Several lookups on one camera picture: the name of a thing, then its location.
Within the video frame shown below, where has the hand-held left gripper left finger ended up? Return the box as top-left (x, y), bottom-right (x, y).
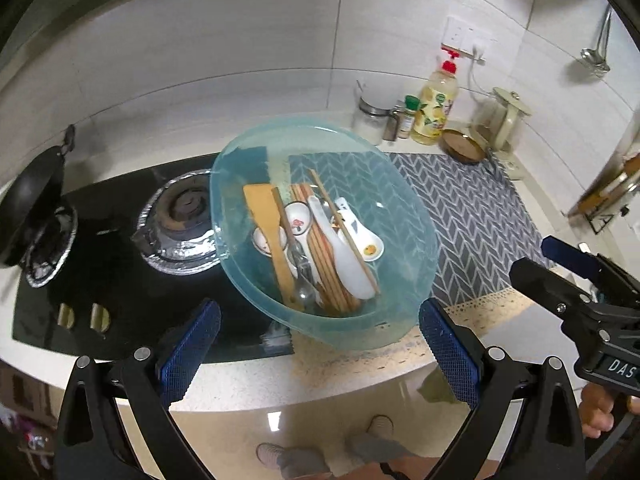
top-left (52, 297), bottom-right (223, 480)

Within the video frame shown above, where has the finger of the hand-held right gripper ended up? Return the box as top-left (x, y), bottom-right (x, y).
top-left (541, 235), bottom-right (640, 307)
top-left (509, 257), bottom-right (597, 322)

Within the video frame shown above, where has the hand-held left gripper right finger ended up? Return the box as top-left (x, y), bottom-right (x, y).
top-left (419, 297), bottom-right (588, 480)

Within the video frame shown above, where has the blue translucent plastic basin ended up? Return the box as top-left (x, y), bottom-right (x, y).
top-left (209, 116), bottom-right (440, 348)

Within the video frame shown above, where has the white spoon with flower print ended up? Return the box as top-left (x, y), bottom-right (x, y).
top-left (251, 225), bottom-right (291, 260)

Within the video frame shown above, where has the metal spoon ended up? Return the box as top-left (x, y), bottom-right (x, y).
top-left (287, 240), bottom-right (321, 311)

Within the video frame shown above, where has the white spoon with orange print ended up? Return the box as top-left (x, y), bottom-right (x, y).
top-left (334, 197), bottom-right (386, 264)

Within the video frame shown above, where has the white plastic rice paddle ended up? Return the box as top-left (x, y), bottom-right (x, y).
top-left (307, 195), bottom-right (380, 300)

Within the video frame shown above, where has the pile of wooden chopsticks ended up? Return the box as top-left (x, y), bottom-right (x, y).
top-left (272, 169), bottom-right (378, 313)

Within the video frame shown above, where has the wooden spatula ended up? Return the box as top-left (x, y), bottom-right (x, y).
top-left (243, 184), bottom-right (298, 307)

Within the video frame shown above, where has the white spoon with mushroom print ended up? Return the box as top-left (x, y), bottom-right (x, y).
top-left (283, 201), bottom-right (318, 261)

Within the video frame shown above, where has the person's right hand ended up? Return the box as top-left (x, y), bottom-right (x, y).
top-left (580, 385), bottom-right (619, 439)

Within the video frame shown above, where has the black gas stove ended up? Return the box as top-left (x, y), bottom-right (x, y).
top-left (11, 152), bottom-right (296, 363)

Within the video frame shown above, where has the wooden cutting board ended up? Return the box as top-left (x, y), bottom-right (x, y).
top-left (567, 152), bottom-right (640, 218)

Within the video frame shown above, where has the aluminium foil burner liner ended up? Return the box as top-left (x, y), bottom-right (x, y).
top-left (132, 169), bottom-right (226, 276)
top-left (22, 205), bottom-right (78, 288)

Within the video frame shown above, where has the grey chevron lace-edged mat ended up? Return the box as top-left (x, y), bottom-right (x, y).
top-left (385, 151), bottom-right (557, 321)

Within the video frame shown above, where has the cream kettle base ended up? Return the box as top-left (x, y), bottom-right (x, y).
top-left (487, 147), bottom-right (523, 181)

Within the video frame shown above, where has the grey slipper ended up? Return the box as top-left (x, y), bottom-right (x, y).
top-left (256, 442), bottom-right (331, 478)
top-left (345, 415), bottom-right (401, 461)

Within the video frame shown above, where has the person's leg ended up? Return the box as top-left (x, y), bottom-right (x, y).
top-left (370, 455), bottom-right (431, 480)

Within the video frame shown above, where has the cream glass electric kettle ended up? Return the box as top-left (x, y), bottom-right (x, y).
top-left (472, 86), bottom-right (533, 153)

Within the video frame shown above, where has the brown ceramic plate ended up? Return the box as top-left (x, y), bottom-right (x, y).
top-left (440, 129), bottom-right (487, 166)

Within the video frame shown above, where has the yellow dish soap pump bottle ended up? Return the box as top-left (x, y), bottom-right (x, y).
top-left (411, 46), bottom-right (461, 147)

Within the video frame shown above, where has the hanging metal ladle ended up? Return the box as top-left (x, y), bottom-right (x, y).
top-left (580, 2), bottom-right (613, 73)

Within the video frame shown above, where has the green-capped spice jar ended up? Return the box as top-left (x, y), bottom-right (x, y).
top-left (397, 95), bottom-right (420, 140)

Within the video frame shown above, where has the silver-capped spice jar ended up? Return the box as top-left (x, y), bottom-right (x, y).
top-left (384, 106), bottom-right (406, 142)

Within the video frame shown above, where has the black frying pan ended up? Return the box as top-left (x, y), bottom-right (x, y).
top-left (0, 125), bottom-right (76, 268)

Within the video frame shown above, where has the glass salt jar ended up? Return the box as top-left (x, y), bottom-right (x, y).
top-left (351, 80), bottom-right (392, 147)

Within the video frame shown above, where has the white plug and cable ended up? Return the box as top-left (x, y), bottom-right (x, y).
top-left (467, 42), bottom-right (493, 98)

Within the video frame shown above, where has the white wall socket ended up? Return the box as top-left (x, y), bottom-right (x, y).
top-left (470, 35), bottom-right (501, 61)
top-left (442, 16), bottom-right (473, 56)

